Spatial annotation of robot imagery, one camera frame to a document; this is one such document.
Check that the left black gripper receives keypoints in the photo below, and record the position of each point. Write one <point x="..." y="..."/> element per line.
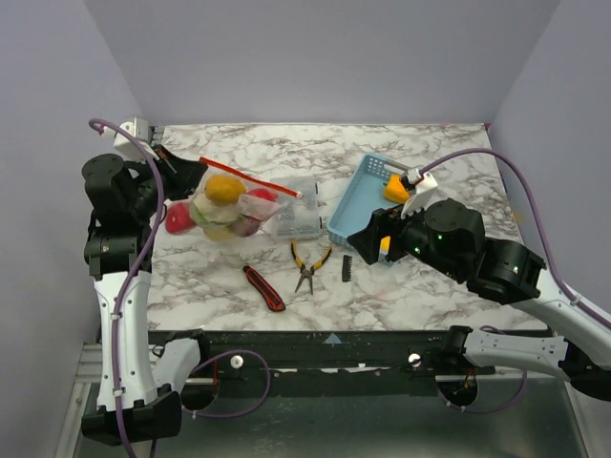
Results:
<point x="185" y="175"/>

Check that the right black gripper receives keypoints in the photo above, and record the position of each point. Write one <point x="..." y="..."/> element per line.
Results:
<point x="385" y="233"/>

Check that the white cauliflower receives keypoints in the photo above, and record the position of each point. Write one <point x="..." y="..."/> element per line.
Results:
<point x="204" y="212"/>

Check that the red bell pepper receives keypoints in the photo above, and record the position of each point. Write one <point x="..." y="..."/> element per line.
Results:
<point x="178" y="218"/>

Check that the brown potato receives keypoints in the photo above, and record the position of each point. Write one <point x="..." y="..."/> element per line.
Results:
<point x="223" y="190"/>

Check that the clear zip top bag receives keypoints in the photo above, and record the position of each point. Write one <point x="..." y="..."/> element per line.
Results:
<point x="256" y="208"/>

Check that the yellow handled pliers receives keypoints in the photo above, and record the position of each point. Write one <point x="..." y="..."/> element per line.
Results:
<point x="307" y="271"/>

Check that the purple onion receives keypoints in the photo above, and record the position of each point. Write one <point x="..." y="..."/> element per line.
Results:
<point x="246" y="226"/>

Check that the red black utility knife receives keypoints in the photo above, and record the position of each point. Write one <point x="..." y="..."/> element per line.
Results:
<point x="271" y="298"/>

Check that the red apple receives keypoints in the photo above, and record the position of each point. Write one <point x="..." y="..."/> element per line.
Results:
<point x="263" y="193"/>

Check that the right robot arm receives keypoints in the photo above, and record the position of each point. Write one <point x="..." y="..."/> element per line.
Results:
<point x="450" y="238"/>

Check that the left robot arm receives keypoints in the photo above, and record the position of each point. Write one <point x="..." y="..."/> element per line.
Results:
<point x="138" y="399"/>

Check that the yellow lemon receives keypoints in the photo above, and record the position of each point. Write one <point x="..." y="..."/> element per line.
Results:
<point x="384" y="248"/>

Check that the black bit holder strip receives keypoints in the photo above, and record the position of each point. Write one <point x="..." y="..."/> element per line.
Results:
<point x="346" y="268"/>

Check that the light blue plastic basket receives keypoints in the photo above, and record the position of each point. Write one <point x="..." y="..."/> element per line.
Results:
<point x="364" y="195"/>

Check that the orange yellow bell pepper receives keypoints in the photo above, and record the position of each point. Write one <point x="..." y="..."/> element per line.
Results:
<point x="395" y="191"/>

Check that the clear plastic screw box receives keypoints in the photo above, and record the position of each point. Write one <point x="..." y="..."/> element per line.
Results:
<point x="299" y="217"/>

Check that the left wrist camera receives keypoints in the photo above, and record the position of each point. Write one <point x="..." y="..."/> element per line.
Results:
<point x="140" y="129"/>

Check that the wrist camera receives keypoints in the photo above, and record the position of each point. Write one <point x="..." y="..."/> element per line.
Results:
<point x="420" y="187"/>
<point x="140" y="129"/>

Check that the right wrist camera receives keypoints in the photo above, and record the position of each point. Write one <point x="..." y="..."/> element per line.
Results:
<point x="420" y="187"/>

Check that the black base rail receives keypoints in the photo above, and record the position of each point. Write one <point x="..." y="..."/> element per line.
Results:
<point x="322" y="364"/>

